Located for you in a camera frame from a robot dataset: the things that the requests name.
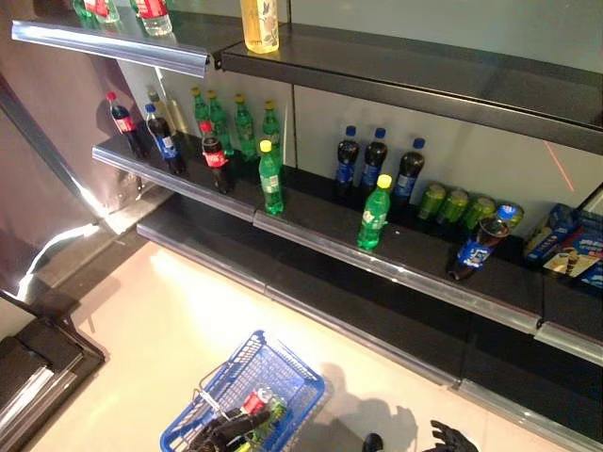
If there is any large green soda bottle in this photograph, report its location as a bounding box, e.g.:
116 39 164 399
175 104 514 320
72 0 100 30

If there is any blue Oreo cookie box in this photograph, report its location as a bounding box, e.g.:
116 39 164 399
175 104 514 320
575 209 603 246
579 263 603 290

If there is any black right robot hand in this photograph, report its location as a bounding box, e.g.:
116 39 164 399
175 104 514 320
429 419 478 452

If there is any Coca-Cola bottle red label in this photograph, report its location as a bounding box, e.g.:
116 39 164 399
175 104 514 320
199 121 236 195
105 91 150 160

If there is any yellow tea bottle green cap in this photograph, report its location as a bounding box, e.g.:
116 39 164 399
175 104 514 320
239 0 281 55

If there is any dark glossy display unit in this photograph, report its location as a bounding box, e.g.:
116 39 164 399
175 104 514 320
0 0 171 425

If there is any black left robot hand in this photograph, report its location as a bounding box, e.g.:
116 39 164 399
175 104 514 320
185 408 270 452

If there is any small Pepsi cola bottle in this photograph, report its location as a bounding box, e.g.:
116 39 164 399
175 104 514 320
445 206 513 283
360 127 389 199
334 124 362 197
389 137 427 214
143 103 187 176

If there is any blue plastic shopping basket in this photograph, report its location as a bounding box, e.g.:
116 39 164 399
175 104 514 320
159 329 327 452

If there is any pale tea bottle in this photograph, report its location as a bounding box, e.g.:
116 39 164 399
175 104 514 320
167 96 190 137
147 89 171 134

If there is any green drink bottle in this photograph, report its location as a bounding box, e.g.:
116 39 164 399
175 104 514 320
243 399 289 444

